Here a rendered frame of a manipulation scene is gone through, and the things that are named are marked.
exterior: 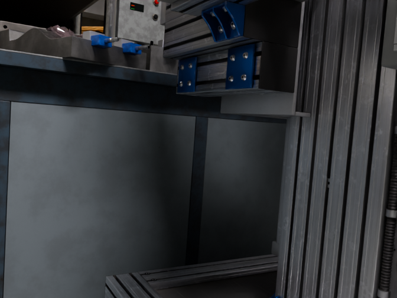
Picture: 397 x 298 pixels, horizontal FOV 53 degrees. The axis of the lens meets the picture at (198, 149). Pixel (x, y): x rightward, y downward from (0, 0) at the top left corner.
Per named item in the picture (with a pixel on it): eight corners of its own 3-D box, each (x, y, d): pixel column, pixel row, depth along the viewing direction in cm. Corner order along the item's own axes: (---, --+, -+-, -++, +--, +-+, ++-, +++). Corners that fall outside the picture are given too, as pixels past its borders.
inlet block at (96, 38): (124, 51, 107) (126, 31, 106) (110, 48, 103) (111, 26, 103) (96, 54, 115) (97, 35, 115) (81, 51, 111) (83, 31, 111)
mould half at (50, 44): (145, 71, 124) (147, 35, 123) (71, 56, 104) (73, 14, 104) (61, 74, 157) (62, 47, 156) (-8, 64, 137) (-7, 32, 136)
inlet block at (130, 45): (154, 58, 115) (155, 39, 115) (141, 55, 111) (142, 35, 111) (126, 60, 123) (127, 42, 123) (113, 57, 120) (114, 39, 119)
